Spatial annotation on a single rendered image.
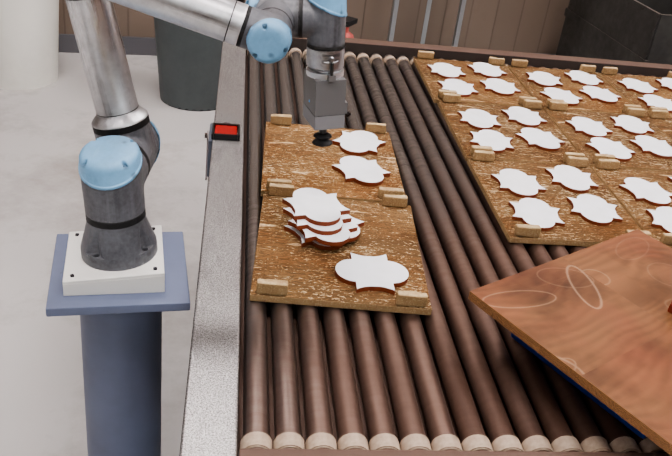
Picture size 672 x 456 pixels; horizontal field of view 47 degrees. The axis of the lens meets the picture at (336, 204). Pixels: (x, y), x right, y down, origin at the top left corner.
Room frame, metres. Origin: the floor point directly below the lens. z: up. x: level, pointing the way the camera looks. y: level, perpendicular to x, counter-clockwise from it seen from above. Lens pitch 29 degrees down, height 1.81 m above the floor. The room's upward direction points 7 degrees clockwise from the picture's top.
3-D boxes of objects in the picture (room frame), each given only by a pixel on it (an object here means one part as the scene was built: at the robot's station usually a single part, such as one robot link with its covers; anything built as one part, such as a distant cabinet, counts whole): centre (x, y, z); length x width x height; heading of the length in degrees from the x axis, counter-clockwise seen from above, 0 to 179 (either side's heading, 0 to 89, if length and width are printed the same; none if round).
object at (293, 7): (1.47, 0.16, 1.39); 0.11 x 0.11 x 0.08; 4
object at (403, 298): (1.23, -0.17, 0.95); 0.06 x 0.02 x 0.03; 95
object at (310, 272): (1.42, -0.02, 0.93); 0.41 x 0.35 x 0.02; 5
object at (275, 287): (1.21, 0.10, 0.95); 0.06 x 0.02 x 0.03; 95
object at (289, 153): (1.83, 0.03, 0.93); 0.41 x 0.35 x 0.02; 6
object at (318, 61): (1.49, 0.06, 1.32); 0.08 x 0.08 x 0.05
